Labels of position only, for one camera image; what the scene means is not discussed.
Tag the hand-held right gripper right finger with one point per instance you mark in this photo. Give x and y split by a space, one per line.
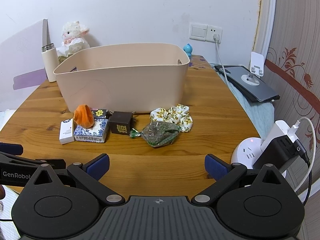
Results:
213 167

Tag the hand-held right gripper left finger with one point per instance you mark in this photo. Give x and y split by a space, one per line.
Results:
98 165

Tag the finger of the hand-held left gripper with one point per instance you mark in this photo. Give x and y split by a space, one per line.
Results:
56 163
11 149

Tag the person's left hand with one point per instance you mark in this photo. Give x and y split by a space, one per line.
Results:
1 192

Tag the round white power strip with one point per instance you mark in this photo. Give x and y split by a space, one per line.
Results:
243 153

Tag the small white box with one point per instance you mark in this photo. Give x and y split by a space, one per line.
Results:
67 131

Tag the blue white patterned box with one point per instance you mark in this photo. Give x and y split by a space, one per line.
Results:
92 131

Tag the dark brown box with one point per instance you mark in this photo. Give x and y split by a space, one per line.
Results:
121 123

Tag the black packet with yellow label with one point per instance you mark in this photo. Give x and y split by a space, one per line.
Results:
100 113

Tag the green packet of seeds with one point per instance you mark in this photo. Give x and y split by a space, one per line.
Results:
160 133

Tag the yellow floral scrunchie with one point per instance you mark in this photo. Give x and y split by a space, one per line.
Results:
175 116

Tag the black power adapter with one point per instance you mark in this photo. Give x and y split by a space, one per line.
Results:
277 155

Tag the light blue cloth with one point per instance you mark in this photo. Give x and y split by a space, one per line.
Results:
257 112

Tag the white charger block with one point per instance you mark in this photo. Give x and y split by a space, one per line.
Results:
276 131

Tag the beige plastic storage bin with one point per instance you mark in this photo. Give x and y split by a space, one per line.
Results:
120 85

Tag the dark tablet with stand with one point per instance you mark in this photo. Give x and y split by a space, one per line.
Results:
260 91

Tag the white thermos bottle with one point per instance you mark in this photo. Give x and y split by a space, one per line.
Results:
50 65

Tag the patterned cloth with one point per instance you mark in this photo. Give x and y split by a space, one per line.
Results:
200 61

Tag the floral tissue pack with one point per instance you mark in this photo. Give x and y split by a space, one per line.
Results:
62 53

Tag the white phone stand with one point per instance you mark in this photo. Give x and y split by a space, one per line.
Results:
256 63

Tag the blue toy figurine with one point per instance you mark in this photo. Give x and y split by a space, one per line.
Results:
188 50

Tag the white plush sheep toy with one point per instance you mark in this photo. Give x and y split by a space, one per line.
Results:
73 36

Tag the white wall socket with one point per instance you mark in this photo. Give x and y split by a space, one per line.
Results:
214 31

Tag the white wall switch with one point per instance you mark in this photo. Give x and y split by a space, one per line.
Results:
198 31

